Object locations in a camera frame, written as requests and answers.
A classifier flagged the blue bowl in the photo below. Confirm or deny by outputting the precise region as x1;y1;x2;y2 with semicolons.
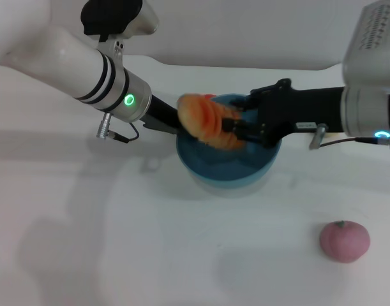
176;92;283;189

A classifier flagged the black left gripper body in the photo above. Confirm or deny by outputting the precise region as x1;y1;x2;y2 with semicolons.
139;94;183;137

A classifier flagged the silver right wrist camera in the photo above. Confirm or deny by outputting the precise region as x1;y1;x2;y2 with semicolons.
342;0;390;89

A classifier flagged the pink toy peach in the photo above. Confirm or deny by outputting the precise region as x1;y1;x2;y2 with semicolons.
319;220;371;264

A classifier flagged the black cable with metal plug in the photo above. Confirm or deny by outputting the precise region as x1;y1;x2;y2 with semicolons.
96;112;140;143
308;122;390;150

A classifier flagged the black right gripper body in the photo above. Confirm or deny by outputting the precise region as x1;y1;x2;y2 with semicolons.
249;78;346;148

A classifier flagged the orange striped bread roll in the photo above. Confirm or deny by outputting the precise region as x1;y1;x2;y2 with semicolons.
176;93;247;152

